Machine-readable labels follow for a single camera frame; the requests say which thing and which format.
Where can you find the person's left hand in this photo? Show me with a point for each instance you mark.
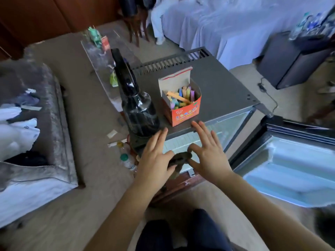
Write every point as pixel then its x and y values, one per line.
pixel 154 164

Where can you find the person's right hand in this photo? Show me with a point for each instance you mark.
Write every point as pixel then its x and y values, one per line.
pixel 212 156

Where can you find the dark grey cloth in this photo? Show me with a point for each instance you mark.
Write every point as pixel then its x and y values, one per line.
pixel 180 156

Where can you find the green cap water bottle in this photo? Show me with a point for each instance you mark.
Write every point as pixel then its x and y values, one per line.
pixel 126 160

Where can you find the orange soda bottle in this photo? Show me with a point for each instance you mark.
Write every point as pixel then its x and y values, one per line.
pixel 121 145

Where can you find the dark glass spray bottle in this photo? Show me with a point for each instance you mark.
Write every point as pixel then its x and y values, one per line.
pixel 136 107

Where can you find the grey mini fridge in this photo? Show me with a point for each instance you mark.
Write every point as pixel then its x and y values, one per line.
pixel 209 86

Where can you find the fridge door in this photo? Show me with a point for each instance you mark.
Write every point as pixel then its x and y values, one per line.
pixel 288 164

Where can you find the person's left forearm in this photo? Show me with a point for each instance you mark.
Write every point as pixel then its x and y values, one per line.
pixel 120 222

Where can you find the person's right forearm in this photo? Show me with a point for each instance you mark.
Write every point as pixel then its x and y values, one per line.
pixel 267 217

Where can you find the person's dark trousers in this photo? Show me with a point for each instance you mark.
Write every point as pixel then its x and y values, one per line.
pixel 204 232

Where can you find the dark red wooden stand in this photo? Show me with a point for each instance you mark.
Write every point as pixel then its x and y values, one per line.
pixel 172 188

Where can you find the long paper strip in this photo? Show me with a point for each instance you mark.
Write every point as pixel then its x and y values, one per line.
pixel 116 143

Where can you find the small paper scrap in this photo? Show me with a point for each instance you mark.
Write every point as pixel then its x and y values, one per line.
pixel 112 133

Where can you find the orange cardboard chalk box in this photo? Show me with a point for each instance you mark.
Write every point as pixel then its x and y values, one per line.
pixel 182 109

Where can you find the green packet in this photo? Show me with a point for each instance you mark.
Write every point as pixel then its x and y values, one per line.
pixel 113 78

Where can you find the grey upholstered bench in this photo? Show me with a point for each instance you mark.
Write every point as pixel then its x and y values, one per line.
pixel 104 60

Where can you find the grey velvet sofa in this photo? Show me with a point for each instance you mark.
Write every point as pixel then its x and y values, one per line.
pixel 36 143

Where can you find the dark cabinet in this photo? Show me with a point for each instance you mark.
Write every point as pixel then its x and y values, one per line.
pixel 290 60

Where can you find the black garment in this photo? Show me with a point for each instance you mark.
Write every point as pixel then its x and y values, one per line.
pixel 26 159

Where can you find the white bed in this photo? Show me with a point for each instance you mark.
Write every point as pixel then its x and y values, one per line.
pixel 235 23

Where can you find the paper slip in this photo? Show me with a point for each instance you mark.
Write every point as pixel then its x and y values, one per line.
pixel 30 107

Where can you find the small wooden stool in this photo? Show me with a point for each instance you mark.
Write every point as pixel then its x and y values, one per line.
pixel 135 26

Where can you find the large white garment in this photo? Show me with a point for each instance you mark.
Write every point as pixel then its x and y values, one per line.
pixel 15 138

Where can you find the green toy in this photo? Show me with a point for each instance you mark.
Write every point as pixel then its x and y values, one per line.
pixel 95 36

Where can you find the grey garment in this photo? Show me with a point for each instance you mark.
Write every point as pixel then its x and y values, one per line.
pixel 23 98

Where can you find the small white garment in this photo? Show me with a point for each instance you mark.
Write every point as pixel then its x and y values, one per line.
pixel 9 112

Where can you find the small clear water bottle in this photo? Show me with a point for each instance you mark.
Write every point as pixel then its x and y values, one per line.
pixel 328 22
pixel 314 21
pixel 298 26

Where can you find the black ribbed bin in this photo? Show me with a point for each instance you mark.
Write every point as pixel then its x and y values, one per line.
pixel 148 2
pixel 127 5

